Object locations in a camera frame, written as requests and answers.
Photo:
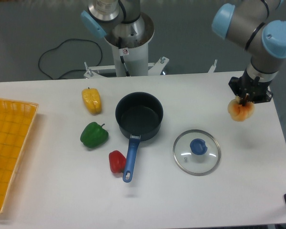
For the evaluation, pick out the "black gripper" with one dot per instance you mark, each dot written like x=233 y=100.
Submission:
x=250 y=89

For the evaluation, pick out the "round glazed bread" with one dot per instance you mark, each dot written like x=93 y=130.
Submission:
x=238 y=112

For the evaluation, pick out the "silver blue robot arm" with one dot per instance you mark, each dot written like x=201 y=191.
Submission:
x=243 y=25

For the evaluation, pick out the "glass lid blue knob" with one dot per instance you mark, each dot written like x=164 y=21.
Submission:
x=196 y=152

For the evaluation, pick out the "red bell pepper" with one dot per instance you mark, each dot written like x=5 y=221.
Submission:
x=117 y=162

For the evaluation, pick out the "yellow bell pepper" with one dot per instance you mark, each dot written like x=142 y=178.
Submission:
x=92 y=100

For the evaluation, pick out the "green bell pepper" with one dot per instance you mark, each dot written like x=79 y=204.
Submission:
x=94 y=135

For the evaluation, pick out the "yellow wicker basket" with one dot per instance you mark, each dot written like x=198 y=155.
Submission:
x=16 y=120

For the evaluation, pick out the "white metal base frame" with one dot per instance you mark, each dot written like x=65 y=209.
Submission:
x=154 y=68

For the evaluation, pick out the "dark pot blue handle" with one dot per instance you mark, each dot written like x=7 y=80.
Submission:
x=139 y=116

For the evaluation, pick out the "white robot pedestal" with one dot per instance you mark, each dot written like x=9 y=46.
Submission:
x=129 y=42

